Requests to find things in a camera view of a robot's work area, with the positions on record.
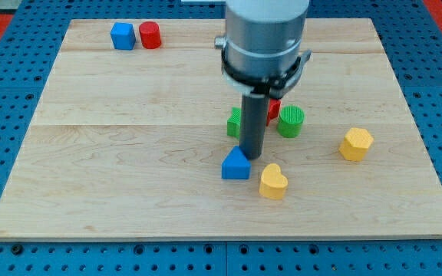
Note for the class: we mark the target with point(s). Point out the red star block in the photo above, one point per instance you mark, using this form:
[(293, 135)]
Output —
[(273, 110)]

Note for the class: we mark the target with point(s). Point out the green star block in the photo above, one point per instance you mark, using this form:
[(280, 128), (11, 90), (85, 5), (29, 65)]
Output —
[(233, 122)]

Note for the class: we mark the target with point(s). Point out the yellow heart block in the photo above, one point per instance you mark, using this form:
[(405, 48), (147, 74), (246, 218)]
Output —
[(273, 184)]

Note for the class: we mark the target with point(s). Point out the blue cube block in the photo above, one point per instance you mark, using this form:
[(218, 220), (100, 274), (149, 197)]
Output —
[(123, 36)]

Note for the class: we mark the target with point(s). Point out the green cylinder block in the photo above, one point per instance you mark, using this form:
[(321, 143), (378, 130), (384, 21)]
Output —
[(290, 122)]

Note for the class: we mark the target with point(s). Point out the wooden board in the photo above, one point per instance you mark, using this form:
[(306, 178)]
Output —
[(128, 146)]

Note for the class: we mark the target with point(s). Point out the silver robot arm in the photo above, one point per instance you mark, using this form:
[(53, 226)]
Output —
[(260, 48)]

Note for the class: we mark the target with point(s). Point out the yellow hexagon block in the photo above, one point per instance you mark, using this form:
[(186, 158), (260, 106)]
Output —
[(355, 144)]

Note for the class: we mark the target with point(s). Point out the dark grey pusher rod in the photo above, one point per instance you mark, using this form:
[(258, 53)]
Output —
[(253, 125)]

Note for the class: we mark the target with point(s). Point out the red cylinder block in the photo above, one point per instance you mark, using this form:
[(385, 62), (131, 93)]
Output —
[(150, 35)]

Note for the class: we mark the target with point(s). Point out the blue triangle block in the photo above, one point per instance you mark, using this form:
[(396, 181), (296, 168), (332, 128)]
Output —
[(236, 165)]

